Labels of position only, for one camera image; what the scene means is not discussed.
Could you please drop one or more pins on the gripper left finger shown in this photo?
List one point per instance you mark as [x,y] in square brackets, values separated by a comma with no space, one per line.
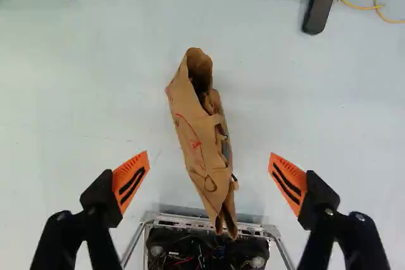
[98,200]

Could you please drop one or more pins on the brown paper bag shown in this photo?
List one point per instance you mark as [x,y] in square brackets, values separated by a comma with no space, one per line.
[202,137]

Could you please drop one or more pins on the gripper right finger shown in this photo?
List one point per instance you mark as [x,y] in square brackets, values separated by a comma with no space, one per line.
[319,200]

